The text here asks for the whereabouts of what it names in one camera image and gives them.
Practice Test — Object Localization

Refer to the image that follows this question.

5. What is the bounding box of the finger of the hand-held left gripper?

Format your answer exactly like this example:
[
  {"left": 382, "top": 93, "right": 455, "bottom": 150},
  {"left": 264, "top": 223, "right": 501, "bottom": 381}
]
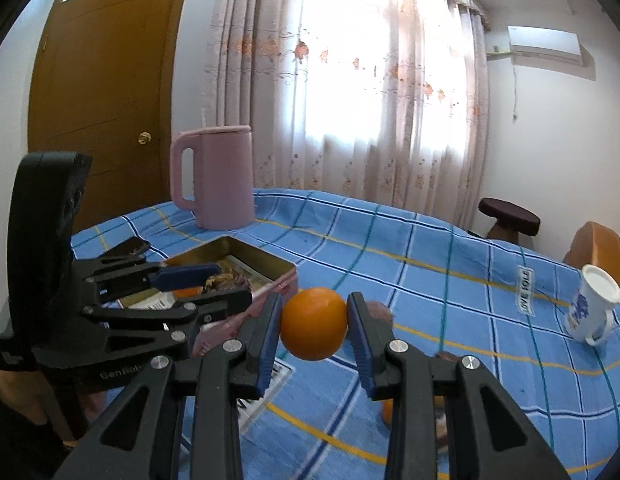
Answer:
[
  {"left": 32, "top": 287, "right": 254, "bottom": 361},
  {"left": 72, "top": 252, "right": 224, "bottom": 306}
]

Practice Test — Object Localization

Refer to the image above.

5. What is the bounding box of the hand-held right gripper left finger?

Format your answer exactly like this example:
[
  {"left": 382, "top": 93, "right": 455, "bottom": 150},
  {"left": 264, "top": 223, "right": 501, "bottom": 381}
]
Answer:
[{"left": 54, "top": 292, "right": 284, "bottom": 480}]

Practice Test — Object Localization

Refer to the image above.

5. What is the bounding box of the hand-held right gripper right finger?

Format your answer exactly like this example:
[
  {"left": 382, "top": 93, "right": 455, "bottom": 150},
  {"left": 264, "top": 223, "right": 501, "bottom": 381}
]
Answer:
[{"left": 346, "top": 291, "right": 571, "bottom": 480}]

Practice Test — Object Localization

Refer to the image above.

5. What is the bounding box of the dark curved sweet potato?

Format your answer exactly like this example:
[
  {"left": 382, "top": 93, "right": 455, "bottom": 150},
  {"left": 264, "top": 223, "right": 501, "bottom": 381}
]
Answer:
[{"left": 365, "top": 301, "right": 395, "bottom": 333}]

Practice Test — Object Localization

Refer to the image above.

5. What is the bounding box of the pink metal tin box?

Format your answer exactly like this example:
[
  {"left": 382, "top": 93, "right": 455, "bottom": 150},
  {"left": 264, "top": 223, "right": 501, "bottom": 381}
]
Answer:
[{"left": 117, "top": 235, "right": 298, "bottom": 358}]

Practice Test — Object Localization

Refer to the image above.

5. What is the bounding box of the person's left forearm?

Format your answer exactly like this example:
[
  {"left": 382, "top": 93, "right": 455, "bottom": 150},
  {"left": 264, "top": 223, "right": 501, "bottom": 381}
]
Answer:
[{"left": 0, "top": 355, "right": 48, "bottom": 428}]

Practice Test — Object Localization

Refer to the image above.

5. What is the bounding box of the person's left hand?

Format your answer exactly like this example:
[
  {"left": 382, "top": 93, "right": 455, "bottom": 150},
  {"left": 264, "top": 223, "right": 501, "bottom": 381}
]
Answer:
[{"left": 78, "top": 391, "right": 108, "bottom": 423}]

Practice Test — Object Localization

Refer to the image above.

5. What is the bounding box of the black smartphone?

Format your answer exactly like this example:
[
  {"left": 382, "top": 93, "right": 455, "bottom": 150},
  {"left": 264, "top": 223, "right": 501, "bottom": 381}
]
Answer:
[{"left": 97, "top": 236, "right": 151, "bottom": 261}]

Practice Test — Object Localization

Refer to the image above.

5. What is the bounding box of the pink electric kettle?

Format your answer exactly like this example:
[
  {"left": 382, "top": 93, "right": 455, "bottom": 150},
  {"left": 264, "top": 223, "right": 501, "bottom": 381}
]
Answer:
[{"left": 170, "top": 125, "right": 255, "bottom": 230}]

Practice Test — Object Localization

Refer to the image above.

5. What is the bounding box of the blue plaid tablecloth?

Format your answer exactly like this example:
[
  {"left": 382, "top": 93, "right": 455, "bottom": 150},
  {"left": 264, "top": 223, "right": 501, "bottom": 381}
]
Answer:
[{"left": 70, "top": 187, "right": 620, "bottom": 480}]

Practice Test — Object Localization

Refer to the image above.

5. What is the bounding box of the brown wooden door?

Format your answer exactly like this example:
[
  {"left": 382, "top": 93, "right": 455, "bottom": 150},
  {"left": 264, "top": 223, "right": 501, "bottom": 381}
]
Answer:
[{"left": 27, "top": 0, "right": 191, "bottom": 233}]

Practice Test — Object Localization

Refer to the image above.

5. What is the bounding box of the sheer floral curtain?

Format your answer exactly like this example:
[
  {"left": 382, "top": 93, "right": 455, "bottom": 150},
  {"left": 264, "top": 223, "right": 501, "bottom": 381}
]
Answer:
[{"left": 202, "top": 0, "right": 491, "bottom": 218}]

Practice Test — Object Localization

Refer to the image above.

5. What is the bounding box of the dark round stool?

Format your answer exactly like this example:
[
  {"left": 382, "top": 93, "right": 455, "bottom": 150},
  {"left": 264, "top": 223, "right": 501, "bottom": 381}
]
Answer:
[{"left": 477, "top": 197, "right": 541, "bottom": 246}]

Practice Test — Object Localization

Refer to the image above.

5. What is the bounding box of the white mug with blue print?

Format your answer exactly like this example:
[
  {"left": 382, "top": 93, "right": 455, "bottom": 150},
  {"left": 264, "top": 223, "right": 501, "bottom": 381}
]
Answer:
[{"left": 564, "top": 264, "right": 620, "bottom": 347}]

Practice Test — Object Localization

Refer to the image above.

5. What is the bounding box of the brown leather chair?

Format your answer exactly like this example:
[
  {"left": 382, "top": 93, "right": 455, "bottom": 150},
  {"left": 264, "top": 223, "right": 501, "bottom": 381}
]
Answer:
[{"left": 562, "top": 221, "right": 620, "bottom": 291}]

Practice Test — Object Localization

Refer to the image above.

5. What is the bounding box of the white air conditioner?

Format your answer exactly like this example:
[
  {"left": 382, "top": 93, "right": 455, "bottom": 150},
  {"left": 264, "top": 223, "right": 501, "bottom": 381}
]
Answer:
[{"left": 507, "top": 25, "right": 583, "bottom": 66}]

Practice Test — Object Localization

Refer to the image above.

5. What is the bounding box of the air conditioner cable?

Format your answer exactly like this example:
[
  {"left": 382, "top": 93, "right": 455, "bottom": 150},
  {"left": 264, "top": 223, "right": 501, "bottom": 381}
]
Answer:
[{"left": 510, "top": 57, "right": 521, "bottom": 123}]

